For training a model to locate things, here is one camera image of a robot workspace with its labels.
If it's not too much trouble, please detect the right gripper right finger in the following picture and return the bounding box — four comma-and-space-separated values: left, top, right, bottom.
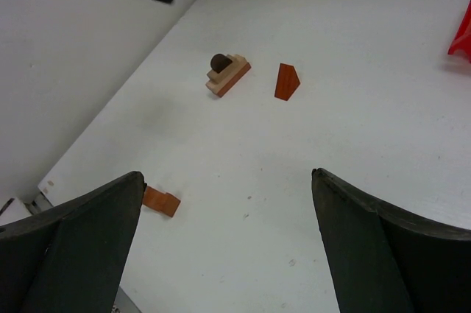
311, 169, 470, 312

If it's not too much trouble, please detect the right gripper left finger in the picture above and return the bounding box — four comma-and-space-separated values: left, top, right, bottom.
1, 171, 144, 312

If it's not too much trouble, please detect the reddish arch wood block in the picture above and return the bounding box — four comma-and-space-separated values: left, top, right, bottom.
143, 186, 181, 218

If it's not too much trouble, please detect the reddish short wood block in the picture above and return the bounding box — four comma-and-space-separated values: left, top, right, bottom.
274, 63, 300, 101

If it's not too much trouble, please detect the red plastic bin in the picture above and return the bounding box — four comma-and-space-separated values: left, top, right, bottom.
447, 2, 471, 60

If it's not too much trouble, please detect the light long wood block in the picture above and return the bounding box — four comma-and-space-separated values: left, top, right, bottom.
205, 59, 251, 98

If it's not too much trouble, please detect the reddish long wood block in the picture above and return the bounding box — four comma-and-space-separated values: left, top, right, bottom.
216, 63, 251, 98

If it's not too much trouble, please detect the light short wood block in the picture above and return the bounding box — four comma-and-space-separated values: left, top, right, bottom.
207, 54, 247, 83

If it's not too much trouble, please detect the dark brown wood block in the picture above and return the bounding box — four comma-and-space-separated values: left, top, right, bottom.
210, 53, 233, 74

